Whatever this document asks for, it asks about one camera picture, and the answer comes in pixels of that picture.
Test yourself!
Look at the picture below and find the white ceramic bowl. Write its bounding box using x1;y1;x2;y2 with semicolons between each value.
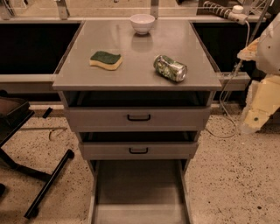
129;14;155;35

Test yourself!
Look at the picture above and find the top grey drawer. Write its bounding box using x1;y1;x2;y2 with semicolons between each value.
65;107;210;132

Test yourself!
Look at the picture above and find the green and yellow sponge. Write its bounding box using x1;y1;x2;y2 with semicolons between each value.
89;51;123;71

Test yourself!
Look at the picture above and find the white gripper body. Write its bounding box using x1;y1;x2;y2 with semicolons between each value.
256;13;280;75

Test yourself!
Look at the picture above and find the white cable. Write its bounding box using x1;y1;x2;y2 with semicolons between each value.
205;20;252;139

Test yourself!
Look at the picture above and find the grey drawer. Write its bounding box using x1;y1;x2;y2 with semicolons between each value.
87;160;193;224
65;107;210;132
79;142;198;160

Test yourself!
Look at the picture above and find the black chair frame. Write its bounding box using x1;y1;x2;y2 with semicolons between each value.
0;90;75;221

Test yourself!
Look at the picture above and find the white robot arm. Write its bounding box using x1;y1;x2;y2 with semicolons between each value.
237;13;280;134

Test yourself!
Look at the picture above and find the green crushed soda can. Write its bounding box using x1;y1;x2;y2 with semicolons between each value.
153;55;187;82

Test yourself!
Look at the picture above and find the middle grey drawer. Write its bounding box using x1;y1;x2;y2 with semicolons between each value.
79;142;198;160

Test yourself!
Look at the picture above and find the white power strip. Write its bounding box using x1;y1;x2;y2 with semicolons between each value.
203;1;248;25

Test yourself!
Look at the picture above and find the grey drawer cabinet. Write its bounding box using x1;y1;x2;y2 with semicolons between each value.
52;18;223;224

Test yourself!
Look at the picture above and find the bottom grey drawer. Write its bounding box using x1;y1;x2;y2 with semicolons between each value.
87;160;193;224

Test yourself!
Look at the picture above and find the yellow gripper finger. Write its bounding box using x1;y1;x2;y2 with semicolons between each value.
239;74;280;134
237;38;259;61

